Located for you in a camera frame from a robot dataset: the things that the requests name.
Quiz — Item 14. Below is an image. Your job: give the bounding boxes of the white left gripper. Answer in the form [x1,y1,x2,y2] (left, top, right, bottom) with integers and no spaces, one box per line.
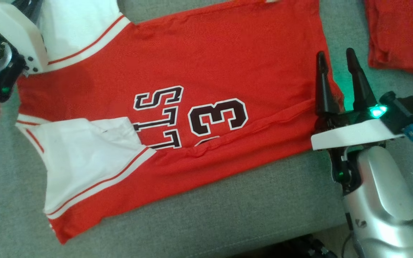
[0,0,49,103]

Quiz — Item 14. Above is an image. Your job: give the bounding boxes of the grey sofa seat cushion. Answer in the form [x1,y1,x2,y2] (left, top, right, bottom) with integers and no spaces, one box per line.
[0,0,413,258]

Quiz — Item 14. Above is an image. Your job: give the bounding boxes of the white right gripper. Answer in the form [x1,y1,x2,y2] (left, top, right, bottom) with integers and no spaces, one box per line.
[310,48,407,196]

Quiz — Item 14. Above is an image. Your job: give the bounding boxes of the red basketball jersey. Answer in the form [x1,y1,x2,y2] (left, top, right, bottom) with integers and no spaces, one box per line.
[14,0,345,245]

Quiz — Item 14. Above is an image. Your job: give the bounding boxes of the red mesh shorts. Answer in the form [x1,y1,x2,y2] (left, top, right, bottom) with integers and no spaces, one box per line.
[364,0,413,77]

